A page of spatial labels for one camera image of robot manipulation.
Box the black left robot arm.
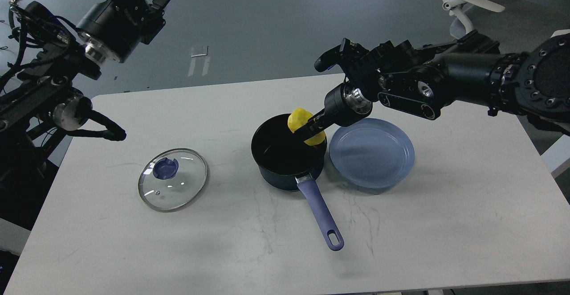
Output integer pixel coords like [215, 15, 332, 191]
[0, 0, 171, 229]

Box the glass pot lid blue knob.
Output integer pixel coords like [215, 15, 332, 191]
[138, 148, 208, 213]

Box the blue round plate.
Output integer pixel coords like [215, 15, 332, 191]
[329, 118, 415, 191]

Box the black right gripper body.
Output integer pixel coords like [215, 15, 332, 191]
[324, 82, 373, 127]

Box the dark blue saucepan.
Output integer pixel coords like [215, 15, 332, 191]
[251, 114, 344, 251]

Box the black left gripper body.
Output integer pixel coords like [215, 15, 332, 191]
[77, 0, 156, 64]

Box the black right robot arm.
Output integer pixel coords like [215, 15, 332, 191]
[290, 30, 570, 140]

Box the white side table corner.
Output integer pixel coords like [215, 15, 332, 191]
[541, 135, 570, 178]

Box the yellow potato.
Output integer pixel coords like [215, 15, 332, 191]
[287, 108, 326, 146]

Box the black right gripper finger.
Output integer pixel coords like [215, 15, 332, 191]
[292, 111, 325, 144]

